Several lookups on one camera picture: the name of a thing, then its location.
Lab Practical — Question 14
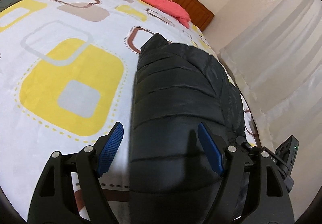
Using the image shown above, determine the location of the black puffer jacket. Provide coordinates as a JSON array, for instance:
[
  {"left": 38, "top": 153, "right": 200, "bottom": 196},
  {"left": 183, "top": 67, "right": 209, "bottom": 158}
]
[{"left": 129, "top": 34, "right": 245, "bottom": 223}]

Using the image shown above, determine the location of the cream side curtain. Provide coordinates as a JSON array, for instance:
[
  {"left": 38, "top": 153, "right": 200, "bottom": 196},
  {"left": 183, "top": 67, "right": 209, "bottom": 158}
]
[{"left": 221, "top": 0, "right": 321, "bottom": 217}]

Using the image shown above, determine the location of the patterned white bed sheet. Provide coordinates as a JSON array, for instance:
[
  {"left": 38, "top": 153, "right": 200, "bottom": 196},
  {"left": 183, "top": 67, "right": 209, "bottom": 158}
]
[{"left": 0, "top": 0, "right": 263, "bottom": 222}]

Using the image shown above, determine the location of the pink folded quilt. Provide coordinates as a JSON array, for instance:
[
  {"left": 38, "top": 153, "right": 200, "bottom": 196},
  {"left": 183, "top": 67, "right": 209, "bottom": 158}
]
[{"left": 141, "top": 0, "right": 191, "bottom": 29}]

